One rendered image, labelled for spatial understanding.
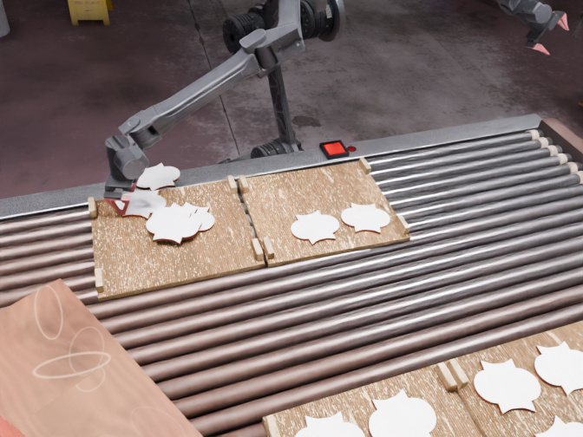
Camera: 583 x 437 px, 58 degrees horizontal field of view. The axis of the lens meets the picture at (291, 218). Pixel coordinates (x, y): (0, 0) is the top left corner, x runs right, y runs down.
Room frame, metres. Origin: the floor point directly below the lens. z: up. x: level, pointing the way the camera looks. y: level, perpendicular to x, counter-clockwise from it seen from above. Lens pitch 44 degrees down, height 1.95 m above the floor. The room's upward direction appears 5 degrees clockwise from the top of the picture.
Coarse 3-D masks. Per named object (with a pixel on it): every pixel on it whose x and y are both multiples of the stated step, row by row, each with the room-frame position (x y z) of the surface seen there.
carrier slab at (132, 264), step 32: (160, 192) 1.12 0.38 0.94; (192, 192) 1.13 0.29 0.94; (224, 192) 1.15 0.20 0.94; (96, 224) 0.97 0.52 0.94; (128, 224) 0.98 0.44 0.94; (224, 224) 1.02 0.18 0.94; (96, 256) 0.86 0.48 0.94; (128, 256) 0.87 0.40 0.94; (160, 256) 0.88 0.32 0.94; (192, 256) 0.89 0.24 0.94; (224, 256) 0.90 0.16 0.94; (128, 288) 0.77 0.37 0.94; (160, 288) 0.79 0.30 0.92
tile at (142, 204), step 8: (136, 192) 1.10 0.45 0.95; (144, 192) 1.10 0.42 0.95; (152, 192) 1.11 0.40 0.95; (136, 200) 1.07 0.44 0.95; (144, 200) 1.07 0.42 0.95; (152, 200) 1.07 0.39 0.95; (160, 200) 1.08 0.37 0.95; (120, 208) 1.03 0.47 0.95; (128, 208) 1.03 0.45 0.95; (136, 208) 1.04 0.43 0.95; (144, 208) 1.04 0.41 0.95; (152, 208) 1.04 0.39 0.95; (128, 216) 1.01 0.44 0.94; (136, 216) 1.01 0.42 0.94; (144, 216) 1.01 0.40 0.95
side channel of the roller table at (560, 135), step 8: (544, 120) 1.70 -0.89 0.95; (552, 120) 1.70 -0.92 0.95; (544, 128) 1.67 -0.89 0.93; (552, 128) 1.65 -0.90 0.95; (560, 128) 1.65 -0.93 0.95; (544, 136) 1.66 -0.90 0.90; (552, 136) 1.63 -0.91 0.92; (560, 136) 1.60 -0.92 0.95; (568, 136) 1.60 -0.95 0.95; (576, 136) 1.61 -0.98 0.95; (560, 144) 1.59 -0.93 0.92; (568, 144) 1.56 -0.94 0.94; (576, 144) 1.56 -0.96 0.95; (568, 152) 1.55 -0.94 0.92; (576, 152) 1.52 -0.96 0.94; (576, 160) 1.51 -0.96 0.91
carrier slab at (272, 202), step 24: (312, 168) 1.30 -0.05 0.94; (336, 168) 1.31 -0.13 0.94; (360, 168) 1.32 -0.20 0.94; (264, 192) 1.16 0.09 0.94; (288, 192) 1.17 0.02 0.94; (312, 192) 1.18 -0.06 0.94; (336, 192) 1.19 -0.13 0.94; (360, 192) 1.20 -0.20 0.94; (264, 216) 1.06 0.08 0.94; (288, 216) 1.07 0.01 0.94; (336, 216) 1.09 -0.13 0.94; (288, 240) 0.98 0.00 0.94; (336, 240) 1.00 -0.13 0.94; (360, 240) 1.00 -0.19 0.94; (384, 240) 1.01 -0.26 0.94; (408, 240) 1.03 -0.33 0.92
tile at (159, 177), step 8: (152, 168) 1.24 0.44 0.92; (160, 168) 1.24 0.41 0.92; (168, 168) 1.25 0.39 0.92; (176, 168) 1.25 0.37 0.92; (144, 176) 1.20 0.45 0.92; (152, 176) 1.20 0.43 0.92; (160, 176) 1.21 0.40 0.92; (168, 176) 1.21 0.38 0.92; (176, 176) 1.21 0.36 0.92; (144, 184) 1.17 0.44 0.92; (152, 184) 1.17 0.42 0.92; (160, 184) 1.17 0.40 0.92; (168, 184) 1.18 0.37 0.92
